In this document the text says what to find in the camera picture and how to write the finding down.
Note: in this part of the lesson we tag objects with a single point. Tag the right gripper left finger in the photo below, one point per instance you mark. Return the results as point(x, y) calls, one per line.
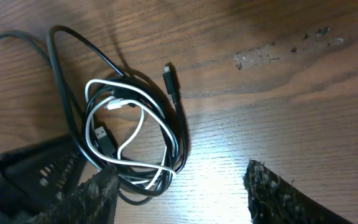
point(94, 201)

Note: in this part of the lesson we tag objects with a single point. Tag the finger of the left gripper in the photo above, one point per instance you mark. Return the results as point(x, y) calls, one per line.
point(34, 178)

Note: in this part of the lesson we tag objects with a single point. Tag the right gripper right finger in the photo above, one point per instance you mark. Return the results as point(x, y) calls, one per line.
point(273, 200)

